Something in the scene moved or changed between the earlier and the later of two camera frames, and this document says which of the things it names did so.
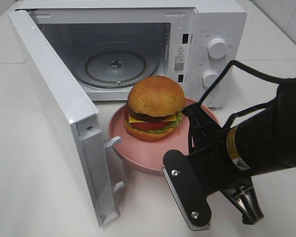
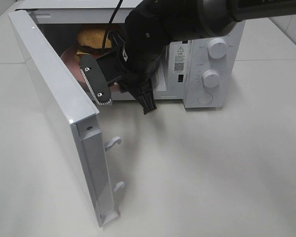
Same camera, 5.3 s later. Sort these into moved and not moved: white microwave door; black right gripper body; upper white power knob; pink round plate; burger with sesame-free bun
Moved: burger with sesame-free bun; black right gripper body; pink round plate
Not moved: white microwave door; upper white power knob
